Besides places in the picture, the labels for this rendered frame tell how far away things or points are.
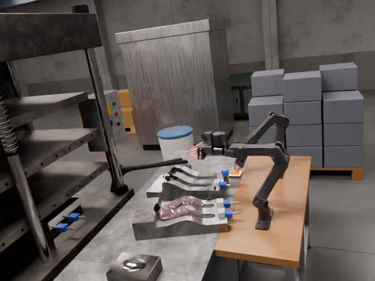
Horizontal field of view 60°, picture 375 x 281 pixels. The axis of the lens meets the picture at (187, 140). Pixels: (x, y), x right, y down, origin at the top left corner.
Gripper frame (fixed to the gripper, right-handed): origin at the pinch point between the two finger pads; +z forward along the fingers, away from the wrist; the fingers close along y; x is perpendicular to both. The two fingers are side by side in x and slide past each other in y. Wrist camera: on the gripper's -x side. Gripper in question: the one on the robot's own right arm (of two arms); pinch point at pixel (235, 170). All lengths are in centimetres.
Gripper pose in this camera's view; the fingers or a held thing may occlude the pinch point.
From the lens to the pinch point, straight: 234.8
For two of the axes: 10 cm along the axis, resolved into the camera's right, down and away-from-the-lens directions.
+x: 8.8, 4.6, -1.4
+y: -3.2, 3.5, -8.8
